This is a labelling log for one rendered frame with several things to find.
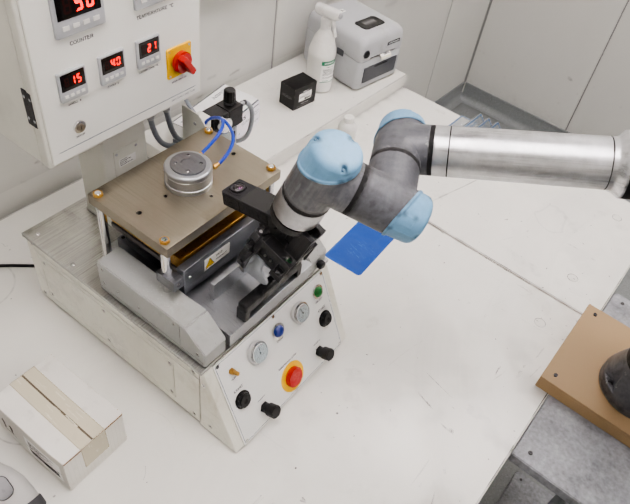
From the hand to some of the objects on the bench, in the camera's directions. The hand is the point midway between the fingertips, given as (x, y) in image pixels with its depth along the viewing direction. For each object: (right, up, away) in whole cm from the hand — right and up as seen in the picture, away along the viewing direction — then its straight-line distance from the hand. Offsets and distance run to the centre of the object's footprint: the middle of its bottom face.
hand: (245, 264), depth 108 cm
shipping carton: (-32, -29, +2) cm, 43 cm away
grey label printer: (+23, +61, +92) cm, 113 cm away
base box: (-12, -10, +24) cm, 28 cm away
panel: (+9, -25, +12) cm, 29 cm away
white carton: (-14, +34, +60) cm, 70 cm away
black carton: (+7, +46, +75) cm, 88 cm away
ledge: (+3, +43, +78) cm, 89 cm away
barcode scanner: (-40, -36, -6) cm, 54 cm away
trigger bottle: (+13, +52, +82) cm, 98 cm away
